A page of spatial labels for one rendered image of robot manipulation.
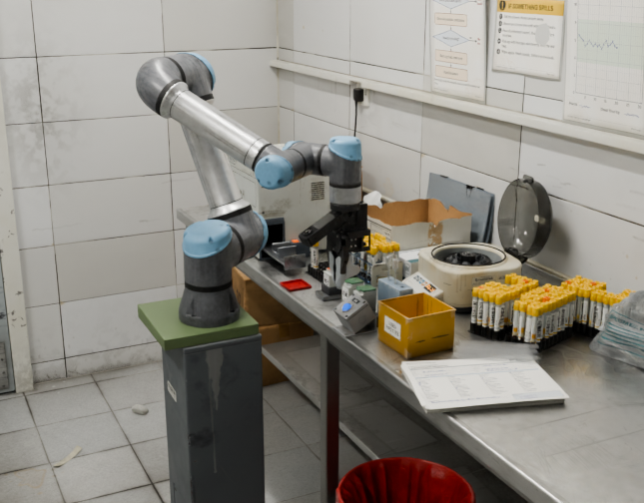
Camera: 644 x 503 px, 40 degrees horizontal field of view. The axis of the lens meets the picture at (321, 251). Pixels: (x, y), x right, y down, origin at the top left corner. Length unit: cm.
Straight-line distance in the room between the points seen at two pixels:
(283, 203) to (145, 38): 138
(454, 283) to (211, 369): 65
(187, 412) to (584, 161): 119
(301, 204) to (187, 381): 81
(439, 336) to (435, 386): 21
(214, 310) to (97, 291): 191
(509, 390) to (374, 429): 116
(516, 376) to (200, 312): 75
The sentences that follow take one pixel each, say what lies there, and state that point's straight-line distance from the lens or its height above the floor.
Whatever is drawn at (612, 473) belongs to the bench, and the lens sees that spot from 170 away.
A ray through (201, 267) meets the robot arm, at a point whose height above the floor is 105.
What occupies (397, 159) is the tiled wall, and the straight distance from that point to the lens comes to 318.
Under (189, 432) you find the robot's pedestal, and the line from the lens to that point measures 223.
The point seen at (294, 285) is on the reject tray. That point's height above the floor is 88.
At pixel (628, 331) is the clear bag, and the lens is 212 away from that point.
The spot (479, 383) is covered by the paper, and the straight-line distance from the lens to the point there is 193.
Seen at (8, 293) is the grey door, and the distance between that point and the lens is 390.
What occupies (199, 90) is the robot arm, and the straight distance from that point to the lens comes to 223.
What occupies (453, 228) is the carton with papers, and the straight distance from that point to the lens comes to 268.
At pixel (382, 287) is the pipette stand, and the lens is 226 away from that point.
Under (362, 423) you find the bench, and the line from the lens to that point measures 305.
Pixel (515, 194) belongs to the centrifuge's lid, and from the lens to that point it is 255.
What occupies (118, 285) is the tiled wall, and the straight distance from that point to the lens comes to 404.
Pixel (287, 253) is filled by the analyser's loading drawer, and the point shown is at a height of 92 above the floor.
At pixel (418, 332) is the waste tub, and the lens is 205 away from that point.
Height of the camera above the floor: 172
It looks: 18 degrees down
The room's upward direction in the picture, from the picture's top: straight up
